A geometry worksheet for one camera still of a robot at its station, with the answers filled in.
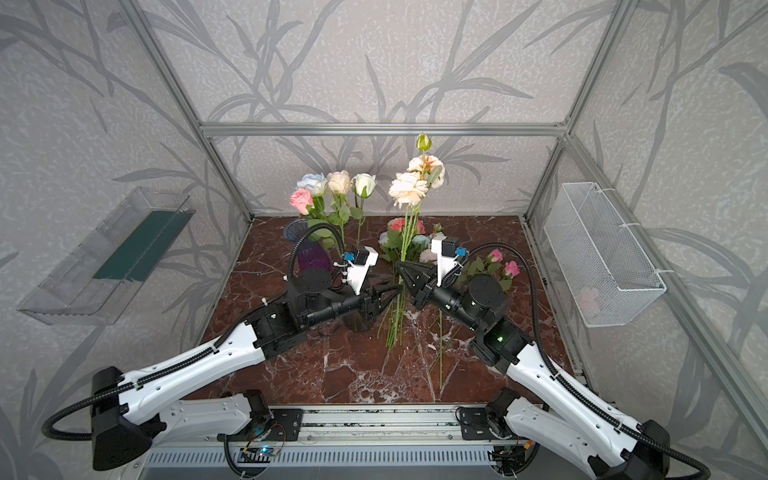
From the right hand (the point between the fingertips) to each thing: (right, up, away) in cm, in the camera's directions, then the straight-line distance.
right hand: (399, 257), depth 61 cm
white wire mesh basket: (+43, -4, -1) cm, 44 cm away
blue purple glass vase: (-32, -2, +44) cm, 55 cm away
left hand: (0, -5, +2) cm, 5 cm away
